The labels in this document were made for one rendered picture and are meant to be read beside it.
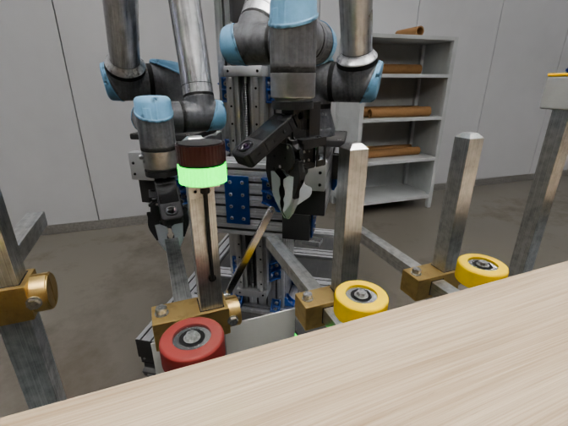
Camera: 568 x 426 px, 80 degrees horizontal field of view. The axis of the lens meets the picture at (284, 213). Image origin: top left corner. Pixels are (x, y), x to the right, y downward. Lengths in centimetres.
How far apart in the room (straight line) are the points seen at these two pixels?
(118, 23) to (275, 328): 86
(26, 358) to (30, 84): 275
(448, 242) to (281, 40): 50
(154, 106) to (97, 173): 249
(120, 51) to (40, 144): 217
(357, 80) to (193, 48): 45
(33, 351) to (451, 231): 72
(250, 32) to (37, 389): 67
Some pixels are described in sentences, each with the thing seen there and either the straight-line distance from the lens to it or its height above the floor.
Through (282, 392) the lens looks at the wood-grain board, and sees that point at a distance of 41.
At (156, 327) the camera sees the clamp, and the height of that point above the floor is 87.
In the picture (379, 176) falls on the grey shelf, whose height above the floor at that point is 24.
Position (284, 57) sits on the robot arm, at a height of 124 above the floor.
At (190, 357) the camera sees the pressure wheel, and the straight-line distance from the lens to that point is 44.
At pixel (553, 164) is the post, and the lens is 94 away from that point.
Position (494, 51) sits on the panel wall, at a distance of 455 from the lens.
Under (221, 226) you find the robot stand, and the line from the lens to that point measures 127.
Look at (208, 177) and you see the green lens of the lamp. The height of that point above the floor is 110.
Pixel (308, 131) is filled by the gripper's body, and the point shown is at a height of 112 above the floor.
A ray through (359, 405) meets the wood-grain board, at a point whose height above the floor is 90.
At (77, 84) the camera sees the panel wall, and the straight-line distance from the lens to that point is 314.
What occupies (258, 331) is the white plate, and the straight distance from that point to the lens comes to 68.
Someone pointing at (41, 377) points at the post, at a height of 82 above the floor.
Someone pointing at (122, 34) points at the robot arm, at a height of 132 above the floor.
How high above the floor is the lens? 121
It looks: 21 degrees down
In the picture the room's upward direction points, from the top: straight up
